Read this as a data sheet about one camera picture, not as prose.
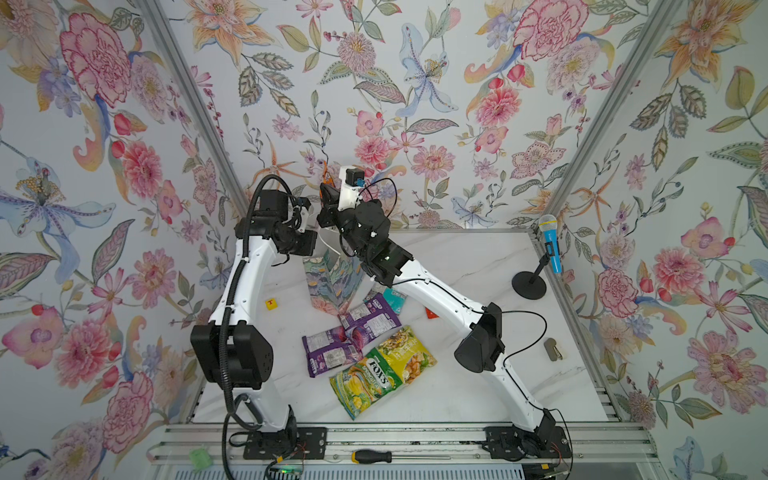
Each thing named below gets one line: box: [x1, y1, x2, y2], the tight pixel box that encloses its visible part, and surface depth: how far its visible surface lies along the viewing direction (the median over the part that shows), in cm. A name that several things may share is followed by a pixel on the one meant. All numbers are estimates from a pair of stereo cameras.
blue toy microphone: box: [538, 214, 563, 274], surface depth 91 cm
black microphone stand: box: [512, 242, 554, 300], surface depth 105 cm
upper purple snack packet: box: [339, 293, 402, 347], surface depth 95 cm
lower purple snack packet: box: [302, 326, 364, 378], surface depth 89 cm
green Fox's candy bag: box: [329, 347, 403, 420], surface depth 83 cm
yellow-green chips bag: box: [378, 325, 437, 384], surface depth 87 cm
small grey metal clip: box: [544, 337, 563, 362], surface depth 90 cm
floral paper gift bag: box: [303, 240, 370, 316], surface depth 88 cm
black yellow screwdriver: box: [351, 449, 452, 464], surface depth 73 cm
